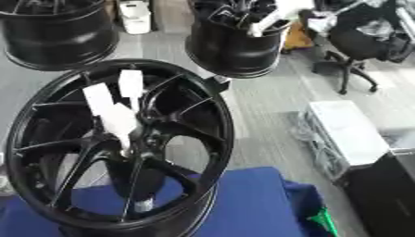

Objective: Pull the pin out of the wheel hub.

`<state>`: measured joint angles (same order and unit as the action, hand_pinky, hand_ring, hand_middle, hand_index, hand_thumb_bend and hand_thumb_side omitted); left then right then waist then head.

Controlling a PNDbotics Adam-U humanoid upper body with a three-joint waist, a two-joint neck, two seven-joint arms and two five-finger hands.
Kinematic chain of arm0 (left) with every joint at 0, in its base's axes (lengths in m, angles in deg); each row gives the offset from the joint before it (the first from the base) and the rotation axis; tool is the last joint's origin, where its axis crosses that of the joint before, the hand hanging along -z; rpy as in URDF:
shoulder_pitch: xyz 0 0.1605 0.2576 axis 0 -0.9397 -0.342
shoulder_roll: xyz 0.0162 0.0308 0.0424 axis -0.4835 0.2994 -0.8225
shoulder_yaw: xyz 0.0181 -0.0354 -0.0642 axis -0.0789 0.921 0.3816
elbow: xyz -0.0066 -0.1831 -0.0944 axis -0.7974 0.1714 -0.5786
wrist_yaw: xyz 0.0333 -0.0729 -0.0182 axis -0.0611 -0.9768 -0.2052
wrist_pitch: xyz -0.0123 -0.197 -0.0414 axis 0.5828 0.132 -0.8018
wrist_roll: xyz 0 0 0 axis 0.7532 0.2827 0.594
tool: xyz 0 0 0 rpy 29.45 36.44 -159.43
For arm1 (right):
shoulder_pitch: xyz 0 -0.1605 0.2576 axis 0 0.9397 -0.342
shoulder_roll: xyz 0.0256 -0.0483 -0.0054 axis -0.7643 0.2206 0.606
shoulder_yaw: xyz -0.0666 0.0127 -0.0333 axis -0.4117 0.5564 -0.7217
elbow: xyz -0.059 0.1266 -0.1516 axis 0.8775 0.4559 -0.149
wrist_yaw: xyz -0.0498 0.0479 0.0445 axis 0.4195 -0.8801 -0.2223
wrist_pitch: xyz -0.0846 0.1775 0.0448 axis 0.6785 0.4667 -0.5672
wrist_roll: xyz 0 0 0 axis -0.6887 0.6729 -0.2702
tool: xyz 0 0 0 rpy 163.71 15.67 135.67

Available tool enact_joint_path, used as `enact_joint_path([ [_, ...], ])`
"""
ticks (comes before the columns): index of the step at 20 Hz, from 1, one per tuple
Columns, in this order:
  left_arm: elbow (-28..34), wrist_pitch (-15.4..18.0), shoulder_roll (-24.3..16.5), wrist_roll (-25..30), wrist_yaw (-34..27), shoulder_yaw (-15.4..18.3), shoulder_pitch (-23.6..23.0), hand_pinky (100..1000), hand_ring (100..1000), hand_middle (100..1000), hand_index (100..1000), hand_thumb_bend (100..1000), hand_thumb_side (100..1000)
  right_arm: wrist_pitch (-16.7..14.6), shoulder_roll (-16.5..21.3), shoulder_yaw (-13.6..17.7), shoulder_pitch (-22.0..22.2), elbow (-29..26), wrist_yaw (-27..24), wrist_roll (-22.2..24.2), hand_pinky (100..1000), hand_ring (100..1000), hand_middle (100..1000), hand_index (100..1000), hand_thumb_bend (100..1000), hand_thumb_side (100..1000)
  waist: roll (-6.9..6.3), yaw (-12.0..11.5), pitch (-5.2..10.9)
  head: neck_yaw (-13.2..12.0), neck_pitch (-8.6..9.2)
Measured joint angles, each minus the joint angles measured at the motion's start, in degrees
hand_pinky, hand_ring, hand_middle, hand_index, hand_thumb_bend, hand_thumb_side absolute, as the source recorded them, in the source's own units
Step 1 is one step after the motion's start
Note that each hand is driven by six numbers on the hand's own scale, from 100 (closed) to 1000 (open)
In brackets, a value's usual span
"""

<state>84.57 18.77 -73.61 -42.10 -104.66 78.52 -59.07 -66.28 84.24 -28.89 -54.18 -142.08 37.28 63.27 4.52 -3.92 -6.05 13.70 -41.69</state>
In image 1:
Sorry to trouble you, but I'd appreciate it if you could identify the black spoked wheel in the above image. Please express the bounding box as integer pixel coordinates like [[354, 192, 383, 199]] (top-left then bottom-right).
[[3, 58, 237, 237]]

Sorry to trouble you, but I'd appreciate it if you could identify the black wheel rim with pin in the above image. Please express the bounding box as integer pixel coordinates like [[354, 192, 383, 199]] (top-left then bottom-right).
[[182, 0, 294, 80]]

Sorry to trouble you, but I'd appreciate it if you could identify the black wheel stand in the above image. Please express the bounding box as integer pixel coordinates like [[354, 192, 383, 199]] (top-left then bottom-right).
[[105, 156, 169, 215]]

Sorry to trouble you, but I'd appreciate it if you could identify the orange bag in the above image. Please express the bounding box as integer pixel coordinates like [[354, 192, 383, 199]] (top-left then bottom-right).
[[282, 20, 317, 52]]

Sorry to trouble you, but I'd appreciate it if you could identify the white plastic container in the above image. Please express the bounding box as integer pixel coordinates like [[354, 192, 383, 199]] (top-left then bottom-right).
[[117, 0, 155, 35]]

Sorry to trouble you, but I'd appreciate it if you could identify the white box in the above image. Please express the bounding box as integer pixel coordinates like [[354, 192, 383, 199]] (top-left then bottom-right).
[[293, 99, 393, 183]]

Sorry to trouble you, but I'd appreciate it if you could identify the green item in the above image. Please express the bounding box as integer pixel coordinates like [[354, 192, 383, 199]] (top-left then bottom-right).
[[306, 206, 341, 237]]

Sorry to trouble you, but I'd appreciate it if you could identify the black office chair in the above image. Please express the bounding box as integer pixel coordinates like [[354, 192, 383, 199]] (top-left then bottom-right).
[[298, 0, 415, 95]]

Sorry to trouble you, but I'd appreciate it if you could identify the black cabinet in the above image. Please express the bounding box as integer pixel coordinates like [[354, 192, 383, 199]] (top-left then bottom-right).
[[342, 147, 415, 237]]

